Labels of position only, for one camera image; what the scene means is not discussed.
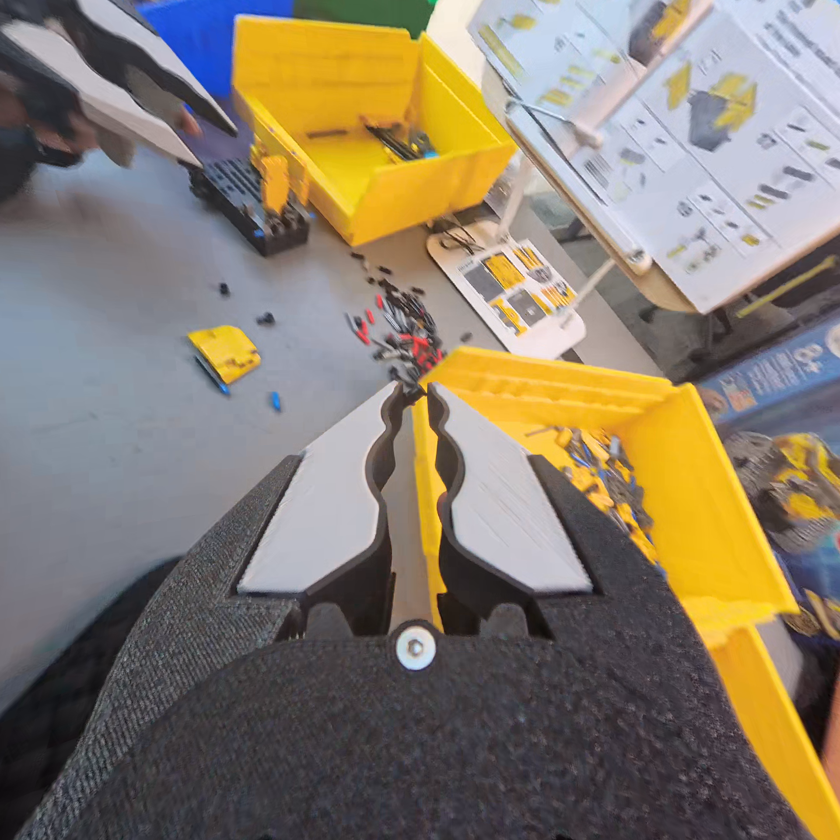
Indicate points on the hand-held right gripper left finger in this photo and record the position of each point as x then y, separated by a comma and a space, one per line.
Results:
315, 525

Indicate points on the pile of small lego pieces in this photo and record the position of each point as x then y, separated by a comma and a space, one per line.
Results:
407, 328

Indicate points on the heap of blue grey parts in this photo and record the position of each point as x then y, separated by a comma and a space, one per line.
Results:
610, 472

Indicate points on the instruction booklet on stand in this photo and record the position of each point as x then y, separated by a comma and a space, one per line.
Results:
564, 334

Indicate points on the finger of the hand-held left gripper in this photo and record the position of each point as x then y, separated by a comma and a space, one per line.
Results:
164, 59
105, 92

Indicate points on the black connector with blue pin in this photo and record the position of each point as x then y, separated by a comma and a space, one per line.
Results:
211, 375

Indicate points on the green plastic bin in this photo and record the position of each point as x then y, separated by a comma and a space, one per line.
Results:
367, 16

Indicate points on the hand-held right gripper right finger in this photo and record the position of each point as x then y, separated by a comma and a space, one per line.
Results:
512, 525

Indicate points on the blue plastic bin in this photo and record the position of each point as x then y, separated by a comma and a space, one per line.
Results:
197, 39

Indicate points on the heap of dark lego parts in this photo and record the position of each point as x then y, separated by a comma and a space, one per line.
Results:
403, 141

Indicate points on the yellow plastic bin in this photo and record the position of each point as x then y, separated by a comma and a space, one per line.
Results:
709, 525
394, 197
768, 722

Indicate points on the black and yellow lego model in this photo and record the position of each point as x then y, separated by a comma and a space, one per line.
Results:
256, 210

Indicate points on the blue lego pin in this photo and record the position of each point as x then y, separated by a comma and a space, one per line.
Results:
275, 401

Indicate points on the robot kit box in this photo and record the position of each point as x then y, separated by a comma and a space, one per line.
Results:
787, 459

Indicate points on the yellow lego block assembly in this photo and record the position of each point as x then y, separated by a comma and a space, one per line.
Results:
226, 351

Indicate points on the printed parts leaflet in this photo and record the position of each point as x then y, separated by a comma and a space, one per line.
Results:
518, 289

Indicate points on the person's left hand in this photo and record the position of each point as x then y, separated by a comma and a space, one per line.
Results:
190, 124

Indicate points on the lego instruction booklet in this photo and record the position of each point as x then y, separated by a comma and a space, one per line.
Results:
722, 164

